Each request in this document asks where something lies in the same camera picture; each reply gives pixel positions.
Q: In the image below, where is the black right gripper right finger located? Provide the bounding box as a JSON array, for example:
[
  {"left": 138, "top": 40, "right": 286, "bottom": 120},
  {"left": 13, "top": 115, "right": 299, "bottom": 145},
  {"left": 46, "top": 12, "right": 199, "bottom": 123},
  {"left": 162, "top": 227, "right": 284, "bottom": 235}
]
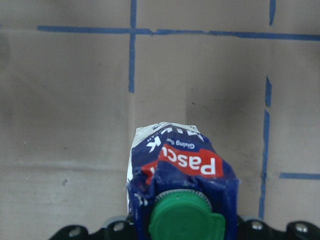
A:
[{"left": 237, "top": 216, "right": 320, "bottom": 240}]

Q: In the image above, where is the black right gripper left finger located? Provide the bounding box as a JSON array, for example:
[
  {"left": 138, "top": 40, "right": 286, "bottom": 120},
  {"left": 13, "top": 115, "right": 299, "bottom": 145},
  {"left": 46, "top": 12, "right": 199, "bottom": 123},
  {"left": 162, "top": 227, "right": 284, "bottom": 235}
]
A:
[{"left": 49, "top": 215, "right": 137, "bottom": 240}]

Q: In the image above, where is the blue white milk carton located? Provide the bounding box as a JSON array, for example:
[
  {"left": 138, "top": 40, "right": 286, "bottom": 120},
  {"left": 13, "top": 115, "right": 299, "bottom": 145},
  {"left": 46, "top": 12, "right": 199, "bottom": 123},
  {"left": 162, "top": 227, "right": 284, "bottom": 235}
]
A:
[{"left": 127, "top": 122, "right": 239, "bottom": 240}]

